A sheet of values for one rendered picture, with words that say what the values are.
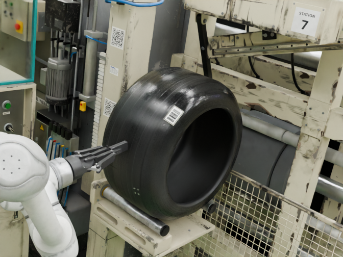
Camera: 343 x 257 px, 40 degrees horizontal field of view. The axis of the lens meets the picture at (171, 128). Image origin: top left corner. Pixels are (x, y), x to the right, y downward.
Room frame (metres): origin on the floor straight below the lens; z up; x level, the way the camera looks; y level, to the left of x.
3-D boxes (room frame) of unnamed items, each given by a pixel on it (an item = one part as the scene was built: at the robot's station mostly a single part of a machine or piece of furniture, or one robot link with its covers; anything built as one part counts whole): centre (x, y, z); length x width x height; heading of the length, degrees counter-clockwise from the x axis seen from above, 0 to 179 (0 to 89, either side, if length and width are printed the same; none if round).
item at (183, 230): (1.70, 0.01, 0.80); 0.37 x 0.36 x 0.02; 140
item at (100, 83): (1.88, 0.30, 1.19); 0.05 x 0.04 x 0.48; 140
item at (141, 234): (1.59, 0.10, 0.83); 0.36 x 0.09 x 0.06; 50
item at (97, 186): (1.81, 0.14, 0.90); 0.40 x 0.03 x 0.10; 140
